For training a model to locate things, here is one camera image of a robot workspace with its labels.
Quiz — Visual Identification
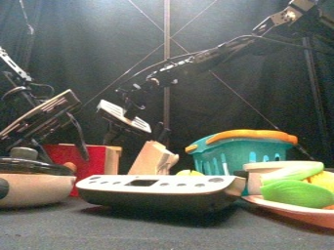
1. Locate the red box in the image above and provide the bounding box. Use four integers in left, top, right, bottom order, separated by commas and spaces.
43, 144, 109, 198

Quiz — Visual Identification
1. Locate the black pot lid grey knob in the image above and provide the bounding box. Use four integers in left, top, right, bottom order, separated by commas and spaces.
0, 146, 79, 177

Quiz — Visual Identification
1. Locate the white toy pot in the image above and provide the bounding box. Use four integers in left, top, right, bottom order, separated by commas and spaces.
0, 172, 78, 209

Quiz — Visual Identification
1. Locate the light wooden knife block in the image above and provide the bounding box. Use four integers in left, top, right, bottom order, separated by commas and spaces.
128, 140, 181, 176

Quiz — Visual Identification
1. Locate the lime green toy food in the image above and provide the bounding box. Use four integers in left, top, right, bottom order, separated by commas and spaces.
176, 169, 206, 177

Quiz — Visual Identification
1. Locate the white and black toy appliance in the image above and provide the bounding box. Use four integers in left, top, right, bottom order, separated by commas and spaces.
75, 174, 249, 214

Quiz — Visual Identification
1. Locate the pink plastic tray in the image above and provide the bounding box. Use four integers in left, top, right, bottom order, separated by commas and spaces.
241, 194, 334, 229

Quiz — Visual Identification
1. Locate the thin diagonal brace wire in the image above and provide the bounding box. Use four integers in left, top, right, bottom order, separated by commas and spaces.
83, 0, 220, 106
129, 0, 315, 160

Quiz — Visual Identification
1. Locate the teal basket with orange handles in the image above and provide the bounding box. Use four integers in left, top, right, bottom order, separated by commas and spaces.
185, 129, 301, 179

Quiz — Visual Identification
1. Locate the metal frame pole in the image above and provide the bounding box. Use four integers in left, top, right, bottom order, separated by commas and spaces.
303, 35, 333, 160
162, 0, 173, 131

